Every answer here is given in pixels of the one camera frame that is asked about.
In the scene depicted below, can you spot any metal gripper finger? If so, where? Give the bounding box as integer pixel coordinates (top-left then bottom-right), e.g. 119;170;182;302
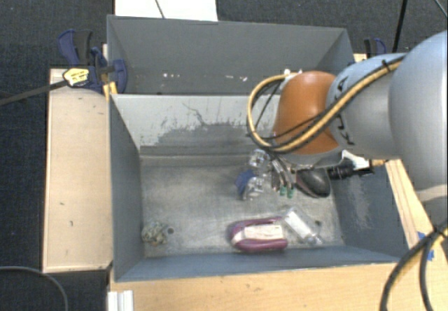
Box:
242;176;266;202
248;148;272;173

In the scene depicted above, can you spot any small blue object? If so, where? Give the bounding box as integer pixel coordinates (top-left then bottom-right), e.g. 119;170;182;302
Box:
234;169;256;198

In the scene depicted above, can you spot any black oval object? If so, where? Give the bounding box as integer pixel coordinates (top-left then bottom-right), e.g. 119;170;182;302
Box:
296;168;332;199

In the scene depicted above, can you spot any purple and white packet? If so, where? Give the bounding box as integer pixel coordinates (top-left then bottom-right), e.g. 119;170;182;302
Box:
226;216;289;254

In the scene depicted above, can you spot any grey metal bin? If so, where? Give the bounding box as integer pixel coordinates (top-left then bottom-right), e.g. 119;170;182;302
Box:
106;14;411;283

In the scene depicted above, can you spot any speckled grey lump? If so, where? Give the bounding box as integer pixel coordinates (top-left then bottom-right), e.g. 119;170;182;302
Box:
141;221;168;247

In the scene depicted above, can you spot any pale wood board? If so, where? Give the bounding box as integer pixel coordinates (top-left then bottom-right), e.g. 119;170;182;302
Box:
42;68;115;273

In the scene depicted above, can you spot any black cylinder on white bracket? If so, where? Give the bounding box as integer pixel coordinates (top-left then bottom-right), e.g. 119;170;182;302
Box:
326;149;376;181

